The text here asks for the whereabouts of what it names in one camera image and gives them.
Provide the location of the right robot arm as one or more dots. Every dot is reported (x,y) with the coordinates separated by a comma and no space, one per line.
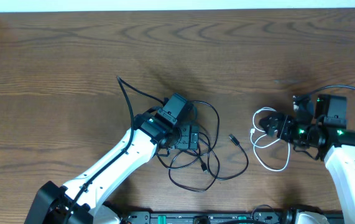
(322,125)

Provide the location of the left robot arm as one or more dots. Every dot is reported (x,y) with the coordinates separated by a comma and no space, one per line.
(81,200)

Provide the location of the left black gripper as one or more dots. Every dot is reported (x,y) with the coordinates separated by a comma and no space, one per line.
(188,131)

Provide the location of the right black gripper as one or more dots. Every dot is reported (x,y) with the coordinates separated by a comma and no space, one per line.
(288,120)

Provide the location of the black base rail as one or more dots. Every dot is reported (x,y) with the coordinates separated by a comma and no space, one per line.
(261,213)

